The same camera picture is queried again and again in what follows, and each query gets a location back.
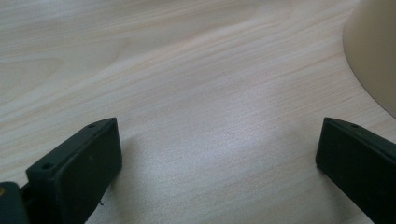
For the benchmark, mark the cream round bowl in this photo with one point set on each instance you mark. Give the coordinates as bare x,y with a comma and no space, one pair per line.
373,46

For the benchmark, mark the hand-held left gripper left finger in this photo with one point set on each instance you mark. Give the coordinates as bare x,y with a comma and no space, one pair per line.
81,168

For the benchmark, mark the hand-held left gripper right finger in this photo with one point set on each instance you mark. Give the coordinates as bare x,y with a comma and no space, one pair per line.
358,165

